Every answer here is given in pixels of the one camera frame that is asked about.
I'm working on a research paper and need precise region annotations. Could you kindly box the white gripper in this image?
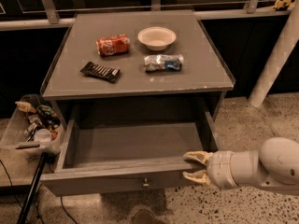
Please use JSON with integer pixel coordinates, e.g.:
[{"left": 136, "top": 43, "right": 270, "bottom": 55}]
[{"left": 182, "top": 151, "right": 237, "bottom": 189}]

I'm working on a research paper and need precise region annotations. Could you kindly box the grey top drawer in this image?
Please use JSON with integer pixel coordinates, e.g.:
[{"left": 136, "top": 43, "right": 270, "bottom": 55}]
[{"left": 40, "top": 101, "right": 221, "bottom": 198}]

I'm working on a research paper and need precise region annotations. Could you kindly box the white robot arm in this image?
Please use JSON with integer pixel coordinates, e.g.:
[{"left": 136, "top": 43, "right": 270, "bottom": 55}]
[{"left": 182, "top": 0, "right": 299, "bottom": 195}]

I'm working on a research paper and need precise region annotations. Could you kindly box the grey drawer cabinet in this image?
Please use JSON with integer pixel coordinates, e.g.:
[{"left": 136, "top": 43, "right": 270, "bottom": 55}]
[{"left": 40, "top": 9, "right": 235, "bottom": 154}]

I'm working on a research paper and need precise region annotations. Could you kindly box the silver blue snack bag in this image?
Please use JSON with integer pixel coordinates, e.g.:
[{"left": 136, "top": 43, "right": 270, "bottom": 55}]
[{"left": 144, "top": 54, "right": 184, "bottom": 72}]

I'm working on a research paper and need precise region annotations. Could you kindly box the white paper bowl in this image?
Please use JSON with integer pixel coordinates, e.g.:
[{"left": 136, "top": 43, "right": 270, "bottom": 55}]
[{"left": 137, "top": 27, "right": 177, "bottom": 51}]

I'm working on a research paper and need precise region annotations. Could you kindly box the black striped snack wrapper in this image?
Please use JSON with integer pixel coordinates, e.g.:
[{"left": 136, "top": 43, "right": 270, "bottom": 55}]
[{"left": 80, "top": 62, "right": 121, "bottom": 83}]

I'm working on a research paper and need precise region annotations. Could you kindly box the crushed red soda can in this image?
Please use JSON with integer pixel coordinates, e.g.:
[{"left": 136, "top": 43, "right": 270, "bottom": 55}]
[{"left": 96, "top": 34, "right": 130, "bottom": 57}]

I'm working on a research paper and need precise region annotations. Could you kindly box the white cup in bin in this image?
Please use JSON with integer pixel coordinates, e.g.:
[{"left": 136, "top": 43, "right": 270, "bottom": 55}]
[{"left": 34, "top": 129, "right": 51, "bottom": 142}]

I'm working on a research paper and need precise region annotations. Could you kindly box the black pole stand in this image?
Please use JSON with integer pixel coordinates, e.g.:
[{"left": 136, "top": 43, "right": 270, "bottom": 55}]
[{"left": 17, "top": 152, "right": 49, "bottom": 224}]

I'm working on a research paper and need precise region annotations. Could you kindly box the clear plastic trash bin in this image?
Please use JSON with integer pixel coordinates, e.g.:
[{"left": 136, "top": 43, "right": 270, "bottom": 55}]
[{"left": 1, "top": 94, "right": 65, "bottom": 157}]

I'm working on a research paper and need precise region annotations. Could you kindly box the yellow clamp on railing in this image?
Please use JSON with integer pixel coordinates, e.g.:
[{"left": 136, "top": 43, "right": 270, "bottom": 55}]
[{"left": 274, "top": 0, "right": 293, "bottom": 10}]

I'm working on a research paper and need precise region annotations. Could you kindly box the metal window railing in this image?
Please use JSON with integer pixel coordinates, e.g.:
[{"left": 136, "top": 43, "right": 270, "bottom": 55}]
[{"left": 0, "top": 0, "right": 295, "bottom": 31}]

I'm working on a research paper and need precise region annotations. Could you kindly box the black floor cable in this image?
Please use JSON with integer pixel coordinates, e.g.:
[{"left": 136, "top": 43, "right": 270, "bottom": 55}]
[{"left": 0, "top": 159, "right": 80, "bottom": 224}]

